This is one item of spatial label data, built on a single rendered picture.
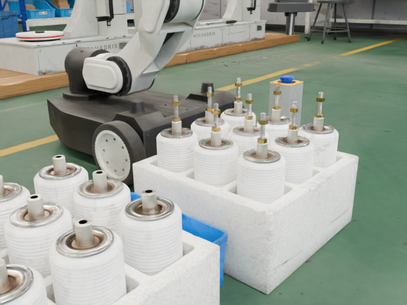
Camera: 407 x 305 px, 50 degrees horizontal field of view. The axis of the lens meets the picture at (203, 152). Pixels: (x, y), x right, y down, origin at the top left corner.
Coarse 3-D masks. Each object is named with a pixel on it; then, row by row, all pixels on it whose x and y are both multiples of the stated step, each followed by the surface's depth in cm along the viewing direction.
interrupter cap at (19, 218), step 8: (24, 208) 67; (48, 208) 67; (56, 208) 67; (16, 216) 64; (24, 216) 65; (48, 216) 64; (56, 216) 64; (16, 224) 62; (24, 224) 62; (32, 224) 62; (40, 224) 62; (48, 224) 63
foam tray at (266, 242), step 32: (352, 160) 105; (160, 192) 99; (192, 192) 92; (224, 192) 88; (288, 192) 88; (320, 192) 94; (352, 192) 109; (224, 224) 88; (256, 224) 83; (288, 224) 86; (320, 224) 98; (256, 256) 85; (288, 256) 89; (256, 288) 87
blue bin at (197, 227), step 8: (184, 216) 92; (184, 224) 93; (192, 224) 91; (200, 224) 89; (208, 224) 88; (192, 232) 92; (200, 232) 90; (208, 232) 88; (216, 232) 87; (224, 232) 85; (208, 240) 89; (216, 240) 83; (224, 240) 84; (224, 248) 85; (224, 256) 86
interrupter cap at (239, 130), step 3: (237, 126) 105; (240, 126) 106; (243, 126) 106; (255, 126) 105; (258, 126) 105; (234, 129) 104; (237, 129) 104; (240, 129) 104; (243, 129) 104; (255, 129) 104; (258, 129) 103; (234, 132) 101; (237, 132) 102; (240, 132) 101; (243, 132) 102; (255, 132) 102; (258, 132) 101; (240, 135) 100; (243, 135) 100; (246, 135) 99; (249, 135) 99; (252, 135) 99; (255, 135) 99; (258, 135) 100
